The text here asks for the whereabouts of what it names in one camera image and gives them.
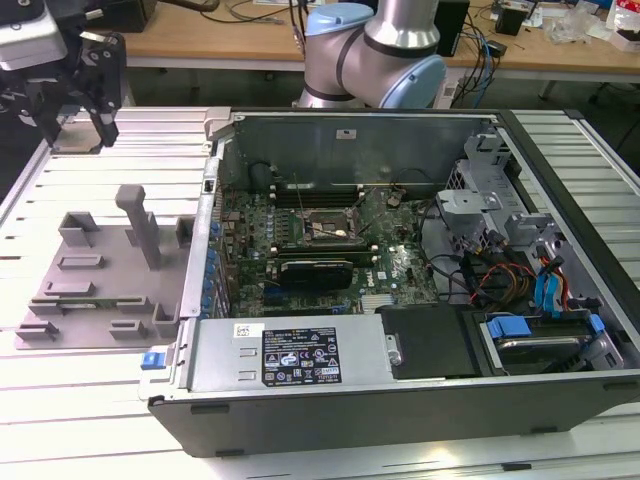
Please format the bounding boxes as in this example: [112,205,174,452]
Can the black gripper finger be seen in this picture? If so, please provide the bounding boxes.
[0,79,64,149]
[79,32,127,149]

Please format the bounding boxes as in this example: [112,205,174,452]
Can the silver CPU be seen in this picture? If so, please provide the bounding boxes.
[53,120,105,154]

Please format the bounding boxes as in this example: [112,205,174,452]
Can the thin metal locking lever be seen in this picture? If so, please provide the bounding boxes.
[292,172,309,215]

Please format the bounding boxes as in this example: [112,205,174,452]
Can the CPU socket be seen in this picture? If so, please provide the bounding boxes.
[293,207,365,247]

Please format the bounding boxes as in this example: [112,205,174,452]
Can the large black box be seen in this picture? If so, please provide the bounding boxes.
[89,0,158,34]

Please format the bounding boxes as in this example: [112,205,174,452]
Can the wooden desk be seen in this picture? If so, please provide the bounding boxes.
[122,0,640,109]

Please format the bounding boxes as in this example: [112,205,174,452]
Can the grey parts rack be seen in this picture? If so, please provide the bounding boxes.
[13,183,197,352]

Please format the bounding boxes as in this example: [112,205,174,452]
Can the black RAM slot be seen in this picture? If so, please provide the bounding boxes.
[269,200,365,208]
[269,189,365,197]
[273,254,377,262]
[272,248,376,256]
[269,183,365,191]
[271,243,375,251]
[269,194,365,202]

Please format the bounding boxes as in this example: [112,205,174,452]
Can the black graphics card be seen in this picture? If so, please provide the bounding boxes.
[276,256,355,291]

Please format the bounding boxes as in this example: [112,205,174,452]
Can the silver power supply unit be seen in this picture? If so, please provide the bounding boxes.
[175,314,397,397]

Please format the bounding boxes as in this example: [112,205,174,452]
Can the green motherboard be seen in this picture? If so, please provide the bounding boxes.
[217,183,442,319]

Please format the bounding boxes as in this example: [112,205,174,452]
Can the silver chipset heatsink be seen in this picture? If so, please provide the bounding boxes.
[360,293,397,315]

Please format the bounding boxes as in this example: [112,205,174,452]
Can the tall black speaker box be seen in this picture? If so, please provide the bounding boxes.
[438,0,471,57]

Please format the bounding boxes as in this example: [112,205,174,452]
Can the silver metal drive cage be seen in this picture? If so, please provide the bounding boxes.
[433,132,561,251]

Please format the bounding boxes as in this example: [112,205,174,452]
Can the small black box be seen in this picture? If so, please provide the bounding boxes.
[494,3,525,36]

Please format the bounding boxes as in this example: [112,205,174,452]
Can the black plastic shroud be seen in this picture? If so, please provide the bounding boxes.
[374,303,484,380]

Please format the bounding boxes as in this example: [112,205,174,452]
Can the black open PC case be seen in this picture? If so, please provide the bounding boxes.
[147,107,640,459]

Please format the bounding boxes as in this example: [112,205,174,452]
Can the clear plastic bags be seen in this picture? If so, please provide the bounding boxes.
[544,7,611,46]

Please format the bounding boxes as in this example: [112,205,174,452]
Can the hard disk in blue carrier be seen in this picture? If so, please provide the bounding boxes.
[479,312,609,377]

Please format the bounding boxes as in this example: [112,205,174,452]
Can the red and white bag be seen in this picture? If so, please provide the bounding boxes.
[606,0,640,51]

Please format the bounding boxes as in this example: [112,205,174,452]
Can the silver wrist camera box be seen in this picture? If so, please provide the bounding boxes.
[0,2,70,72]

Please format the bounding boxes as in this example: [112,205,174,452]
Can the black power cable bundle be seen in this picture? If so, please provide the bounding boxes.
[462,227,506,306]

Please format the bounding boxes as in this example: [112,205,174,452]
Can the orange power wires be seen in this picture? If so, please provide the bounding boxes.
[472,262,534,306]

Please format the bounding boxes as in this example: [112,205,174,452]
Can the blue data wire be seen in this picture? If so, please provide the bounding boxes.
[533,252,569,315]

